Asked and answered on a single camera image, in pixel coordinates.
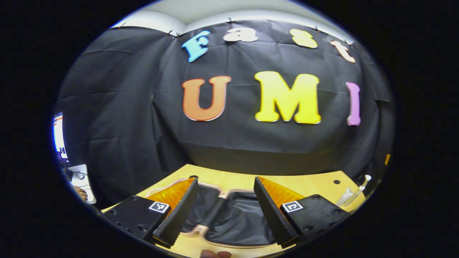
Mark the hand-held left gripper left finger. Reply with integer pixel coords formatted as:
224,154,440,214
102,177,199,249

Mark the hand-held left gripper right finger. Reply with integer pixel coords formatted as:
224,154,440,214
253,176,350,249

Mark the beige suitcase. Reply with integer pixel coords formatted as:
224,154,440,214
145,177,285,249

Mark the white pump bottle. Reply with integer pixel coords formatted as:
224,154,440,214
346,175,372,207

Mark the white tube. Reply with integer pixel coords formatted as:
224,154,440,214
335,187,354,207

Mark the black backdrop cloth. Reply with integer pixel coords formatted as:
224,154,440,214
56,20,395,210

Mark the computer monitor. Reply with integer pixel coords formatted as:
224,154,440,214
53,112,69,161

